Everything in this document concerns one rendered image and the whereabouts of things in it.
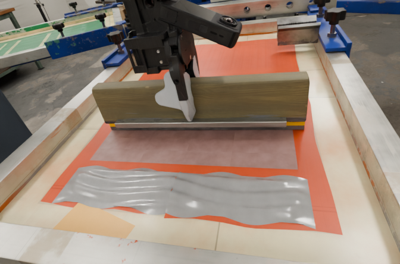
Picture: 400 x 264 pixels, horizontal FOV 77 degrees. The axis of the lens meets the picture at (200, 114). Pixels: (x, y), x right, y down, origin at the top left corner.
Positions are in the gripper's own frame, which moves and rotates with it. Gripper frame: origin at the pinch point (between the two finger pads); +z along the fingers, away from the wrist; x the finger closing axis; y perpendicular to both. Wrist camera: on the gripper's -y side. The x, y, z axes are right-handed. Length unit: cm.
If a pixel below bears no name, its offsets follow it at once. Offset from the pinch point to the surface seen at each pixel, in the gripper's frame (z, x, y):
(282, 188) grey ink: 5.1, 12.4, -13.5
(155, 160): 4.8, 8.4, 6.0
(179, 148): 4.8, 5.3, 2.7
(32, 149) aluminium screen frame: 0.5, 10.5, 26.7
